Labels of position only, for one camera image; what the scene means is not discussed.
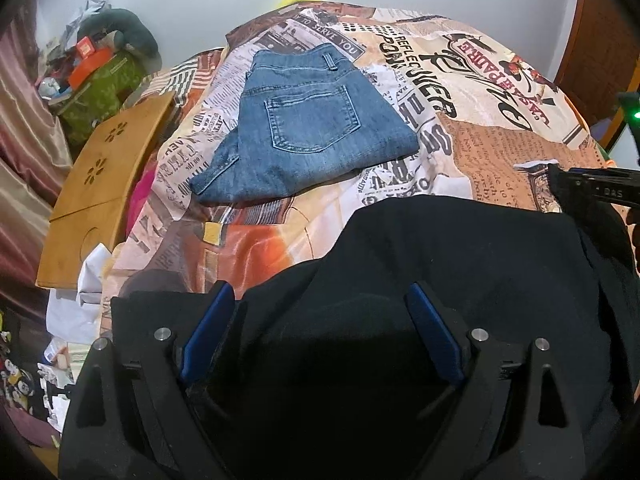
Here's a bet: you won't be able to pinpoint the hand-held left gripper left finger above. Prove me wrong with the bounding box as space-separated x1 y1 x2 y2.
59 281 236 480

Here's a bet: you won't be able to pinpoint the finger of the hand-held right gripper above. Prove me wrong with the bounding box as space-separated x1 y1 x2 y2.
547 162 640 210

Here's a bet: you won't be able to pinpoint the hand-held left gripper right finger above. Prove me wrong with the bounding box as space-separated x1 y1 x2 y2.
405 282 586 480

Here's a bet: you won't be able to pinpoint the black pants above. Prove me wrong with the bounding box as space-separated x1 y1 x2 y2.
110 195 640 480

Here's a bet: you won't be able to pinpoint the person's right hand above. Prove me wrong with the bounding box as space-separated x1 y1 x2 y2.
625 207 640 263

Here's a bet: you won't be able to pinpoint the purple cloth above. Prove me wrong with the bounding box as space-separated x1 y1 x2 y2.
590 117 626 152

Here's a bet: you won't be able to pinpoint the brown wooden door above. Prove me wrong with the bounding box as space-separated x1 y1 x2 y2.
552 0 640 128

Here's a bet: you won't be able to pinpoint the newspaper printed blanket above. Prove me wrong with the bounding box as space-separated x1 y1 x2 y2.
100 2 613 341

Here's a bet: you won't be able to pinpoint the pile of white papers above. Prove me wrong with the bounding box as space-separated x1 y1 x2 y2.
45 242 118 356

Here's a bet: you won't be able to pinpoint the pink sheet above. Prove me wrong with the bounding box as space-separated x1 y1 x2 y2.
125 165 153 243

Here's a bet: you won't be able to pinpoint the wooden lap table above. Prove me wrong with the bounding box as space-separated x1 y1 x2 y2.
36 91 175 291

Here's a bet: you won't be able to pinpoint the cartoon printed dark cloth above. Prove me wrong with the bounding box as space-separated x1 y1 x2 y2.
0 310 51 421

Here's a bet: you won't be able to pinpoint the folded blue jeans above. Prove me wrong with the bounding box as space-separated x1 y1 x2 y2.
189 44 420 206

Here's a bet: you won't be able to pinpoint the pink satin curtain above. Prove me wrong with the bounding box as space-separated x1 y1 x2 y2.
0 0 71 321

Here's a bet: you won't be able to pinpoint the green patterned bag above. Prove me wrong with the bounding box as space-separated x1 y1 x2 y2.
59 52 151 148

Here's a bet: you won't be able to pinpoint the orange box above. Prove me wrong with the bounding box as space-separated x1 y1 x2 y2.
67 40 113 88

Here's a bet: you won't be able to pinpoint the grey plush pillow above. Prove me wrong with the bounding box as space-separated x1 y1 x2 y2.
82 9 162 58

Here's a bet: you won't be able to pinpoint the crumpled silver wrap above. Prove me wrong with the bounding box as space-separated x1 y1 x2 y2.
64 0 112 41

